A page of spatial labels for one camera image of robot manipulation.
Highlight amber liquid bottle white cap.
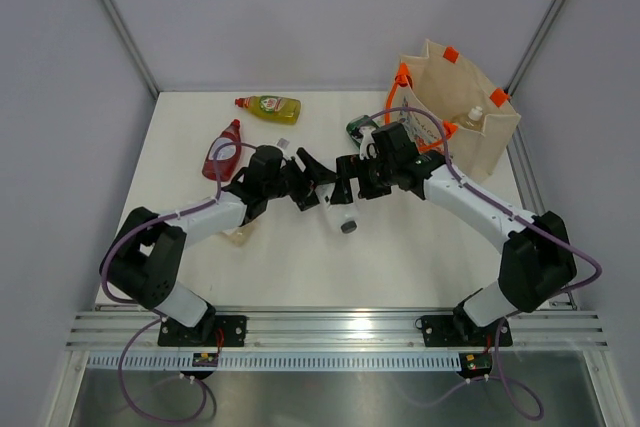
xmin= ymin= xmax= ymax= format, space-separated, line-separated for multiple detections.
xmin=451 ymin=106 xmax=485 ymax=132

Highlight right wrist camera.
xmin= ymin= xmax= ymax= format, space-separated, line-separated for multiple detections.
xmin=359 ymin=125 xmax=378 ymax=160

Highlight white slotted cable duct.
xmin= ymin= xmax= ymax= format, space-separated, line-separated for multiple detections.
xmin=87 ymin=351 xmax=462 ymax=372

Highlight left aluminium frame post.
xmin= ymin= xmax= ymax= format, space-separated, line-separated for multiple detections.
xmin=97 ymin=0 xmax=161 ymax=100

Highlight yellow dish soap bottle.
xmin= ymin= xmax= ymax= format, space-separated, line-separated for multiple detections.
xmin=234 ymin=95 xmax=302 ymax=125

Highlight aluminium mounting rail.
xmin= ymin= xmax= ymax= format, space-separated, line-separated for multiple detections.
xmin=66 ymin=309 xmax=608 ymax=351

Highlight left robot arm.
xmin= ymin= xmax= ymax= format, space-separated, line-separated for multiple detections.
xmin=100 ymin=145 xmax=337 ymax=346

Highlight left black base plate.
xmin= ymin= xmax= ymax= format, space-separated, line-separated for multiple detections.
xmin=157 ymin=314 xmax=247 ymax=348

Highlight right aluminium frame post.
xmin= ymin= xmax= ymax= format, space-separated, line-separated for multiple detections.
xmin=503 ymin=0 xmax=599 ymax=98

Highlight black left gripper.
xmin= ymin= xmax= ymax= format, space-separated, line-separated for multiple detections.
xmin=263 ymin=148 xmax=336 ymax=210

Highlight green dish soap bottle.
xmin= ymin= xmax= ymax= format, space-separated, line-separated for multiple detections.
xmin=346 ymin=115 xmax=379 ymax=146

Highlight aluminium frame post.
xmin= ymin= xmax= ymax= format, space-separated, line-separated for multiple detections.
xmin=97 ymin=0 xmax=161 ymax=100
xmin=503 ymin=0 xmax=599 ymax=98

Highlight clear pale soap bottle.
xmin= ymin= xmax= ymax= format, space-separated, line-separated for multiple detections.
xmin=219 ymin=223 xmax=256 ymax=247

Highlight white rectangular bottle black cap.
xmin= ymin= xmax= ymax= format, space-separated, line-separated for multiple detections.
xmin=316 ymin=184 xmax=359 ymax=234

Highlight beige canvas bag orange handles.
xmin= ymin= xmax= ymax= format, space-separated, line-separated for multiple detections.
xmin=382 ymin=40 xmax=521 ymax=183

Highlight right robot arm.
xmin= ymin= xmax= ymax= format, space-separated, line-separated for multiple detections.
xmin=316 ymin=122 xmax=577 ymax=344

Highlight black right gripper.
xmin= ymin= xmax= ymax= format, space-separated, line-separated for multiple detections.
xmin=331 ymin=152 xmax=397 ymax=204

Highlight red dish soap bottle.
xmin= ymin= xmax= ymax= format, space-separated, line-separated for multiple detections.
xmin=201 ymin=119 xmax=242 ymax=182

